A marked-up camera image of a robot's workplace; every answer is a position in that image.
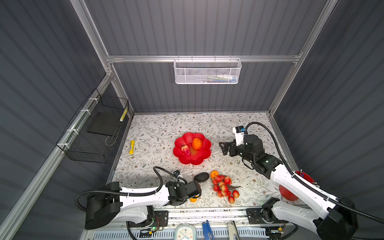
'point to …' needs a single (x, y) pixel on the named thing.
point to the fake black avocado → (201, 177)
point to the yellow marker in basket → (123, 115)
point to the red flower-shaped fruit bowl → (197, 156)
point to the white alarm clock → (185, 231)
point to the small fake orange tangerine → (213, 173)
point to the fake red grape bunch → (221, 184)
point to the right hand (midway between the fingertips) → (228, 142)
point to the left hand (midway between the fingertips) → (193, 191)
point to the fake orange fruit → (197, 143)
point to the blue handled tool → (207, 230)
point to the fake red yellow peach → (185, 149)
